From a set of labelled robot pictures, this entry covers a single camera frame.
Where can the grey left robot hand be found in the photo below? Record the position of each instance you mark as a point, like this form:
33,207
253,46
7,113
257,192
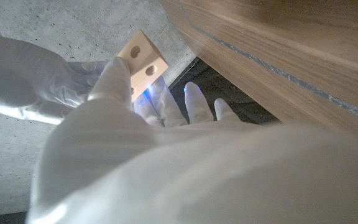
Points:
182,165

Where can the small wooden block with holes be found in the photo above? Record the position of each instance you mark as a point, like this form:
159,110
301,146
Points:
143,63

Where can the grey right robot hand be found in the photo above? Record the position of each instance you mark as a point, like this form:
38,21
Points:
26,81

